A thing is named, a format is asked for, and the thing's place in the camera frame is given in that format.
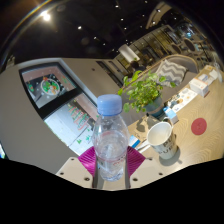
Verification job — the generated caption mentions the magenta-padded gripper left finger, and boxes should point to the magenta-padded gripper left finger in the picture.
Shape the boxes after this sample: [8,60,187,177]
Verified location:
[55,145,100,190]

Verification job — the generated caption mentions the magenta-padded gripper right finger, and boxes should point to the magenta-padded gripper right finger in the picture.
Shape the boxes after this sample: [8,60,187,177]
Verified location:
[124,145,168,190]

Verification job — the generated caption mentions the clear plastic water bottle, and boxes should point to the clear plastic water bottle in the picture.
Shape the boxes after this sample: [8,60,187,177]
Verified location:
[91,93,130,182]

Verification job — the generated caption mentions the blue white card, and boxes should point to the blue white card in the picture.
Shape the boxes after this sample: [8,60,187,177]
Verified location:
[128,134,142,149]

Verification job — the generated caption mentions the white mug with black print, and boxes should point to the white mug with black print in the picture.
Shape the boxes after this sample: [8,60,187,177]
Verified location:
[146,121,179,160]

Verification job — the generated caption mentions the small blue white carton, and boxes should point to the small blue white carton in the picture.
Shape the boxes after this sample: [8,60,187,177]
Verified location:
[163,106,179,125]

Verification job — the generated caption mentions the green potted plant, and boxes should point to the green potted plant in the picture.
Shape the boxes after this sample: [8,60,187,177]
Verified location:
[116,69,178,118]

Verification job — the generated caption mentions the window with festive stickers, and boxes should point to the window with festive stickers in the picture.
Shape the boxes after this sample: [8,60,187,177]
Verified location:
[18,61,101,156]

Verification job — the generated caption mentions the flat round red coaster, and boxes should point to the flat round red coaster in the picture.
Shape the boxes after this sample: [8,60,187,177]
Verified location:
[190,117,208,136]

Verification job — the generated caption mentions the printed paper leaflet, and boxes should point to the printed paper leaflet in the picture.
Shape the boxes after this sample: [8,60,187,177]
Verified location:
[169,87,198,113]

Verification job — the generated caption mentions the person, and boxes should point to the person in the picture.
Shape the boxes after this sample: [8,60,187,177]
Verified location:
[129,58,143,72]

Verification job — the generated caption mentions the grey white chevron cushion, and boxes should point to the grey white chevron cushion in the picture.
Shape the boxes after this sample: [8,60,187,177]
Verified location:
[154,59,188,88]

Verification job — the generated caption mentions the long white carton box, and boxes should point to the long white carton box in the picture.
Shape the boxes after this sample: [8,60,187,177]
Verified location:
[188,77,210,98]

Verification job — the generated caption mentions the white blue packet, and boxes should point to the white blue packet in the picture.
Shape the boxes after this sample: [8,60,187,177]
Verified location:
[198,73,211,83]

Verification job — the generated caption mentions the grey curved sofa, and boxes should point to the grey curved sofa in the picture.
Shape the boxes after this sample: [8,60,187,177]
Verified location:
[133,54,201,98]

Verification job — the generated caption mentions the ceiling spot lights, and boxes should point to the ceiling spot lights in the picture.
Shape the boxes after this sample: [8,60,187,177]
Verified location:
[38,0,161,48]

